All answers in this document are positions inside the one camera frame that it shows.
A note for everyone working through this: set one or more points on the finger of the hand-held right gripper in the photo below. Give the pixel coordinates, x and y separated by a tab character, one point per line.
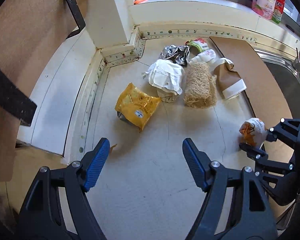
262	158
282	130

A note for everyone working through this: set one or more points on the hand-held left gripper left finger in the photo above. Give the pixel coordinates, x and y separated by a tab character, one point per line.
97	165

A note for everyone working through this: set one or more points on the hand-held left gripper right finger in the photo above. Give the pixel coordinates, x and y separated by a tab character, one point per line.
195	165

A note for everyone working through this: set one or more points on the yellow snack bag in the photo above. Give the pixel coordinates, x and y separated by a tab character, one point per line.
137	105

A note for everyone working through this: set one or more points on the beige loofah sponge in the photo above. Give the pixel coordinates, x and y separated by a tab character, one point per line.
198	87

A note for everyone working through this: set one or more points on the white paper bag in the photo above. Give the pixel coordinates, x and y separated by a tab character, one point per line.
165	77

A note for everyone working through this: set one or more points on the small white bottle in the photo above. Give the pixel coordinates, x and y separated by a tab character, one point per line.
205	56

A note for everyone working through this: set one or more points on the silver foil wrapper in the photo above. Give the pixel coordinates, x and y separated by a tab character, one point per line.
175	53

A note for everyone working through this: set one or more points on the tomato print packet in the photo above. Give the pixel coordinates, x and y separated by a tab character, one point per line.
200	44

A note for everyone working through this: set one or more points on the brown cardboard sheet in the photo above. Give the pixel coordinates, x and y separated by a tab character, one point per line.
265	85

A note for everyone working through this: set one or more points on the stainless steel sink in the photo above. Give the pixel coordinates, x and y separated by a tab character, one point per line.
282	72

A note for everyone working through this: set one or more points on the red spray bottle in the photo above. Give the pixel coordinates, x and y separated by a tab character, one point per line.
278	5

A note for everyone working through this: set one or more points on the patterned sealing tape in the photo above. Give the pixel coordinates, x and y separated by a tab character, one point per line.
165	32

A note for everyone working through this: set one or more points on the black cutting board rack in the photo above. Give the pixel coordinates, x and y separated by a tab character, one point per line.
75	12

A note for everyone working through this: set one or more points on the wooden cutting board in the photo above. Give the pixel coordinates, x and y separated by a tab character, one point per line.
27	17

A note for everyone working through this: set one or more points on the orange plastic clip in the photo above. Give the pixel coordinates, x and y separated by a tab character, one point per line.
141	0

